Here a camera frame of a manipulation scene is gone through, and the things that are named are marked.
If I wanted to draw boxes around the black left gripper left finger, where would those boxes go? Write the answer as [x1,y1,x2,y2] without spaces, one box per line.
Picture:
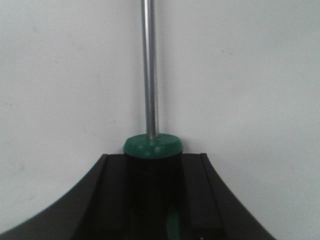
[0,154,129,240]

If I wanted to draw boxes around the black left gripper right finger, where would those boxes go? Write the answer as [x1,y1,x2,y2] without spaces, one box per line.
[178,153,274,240]

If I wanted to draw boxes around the green-handled screwdriver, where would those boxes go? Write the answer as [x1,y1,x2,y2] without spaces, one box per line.
[124,0,183,240]

